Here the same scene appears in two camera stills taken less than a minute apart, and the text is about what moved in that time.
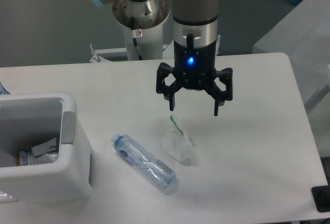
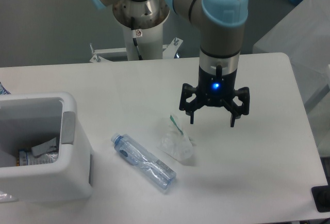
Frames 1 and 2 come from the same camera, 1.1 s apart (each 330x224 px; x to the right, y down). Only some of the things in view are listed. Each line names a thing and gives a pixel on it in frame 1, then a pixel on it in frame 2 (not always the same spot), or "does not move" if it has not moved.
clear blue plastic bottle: (134, 154) does not move
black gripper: (195, 68) to (216, 90)
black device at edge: (321, 197) does not move
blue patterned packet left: (3, 91) does not move
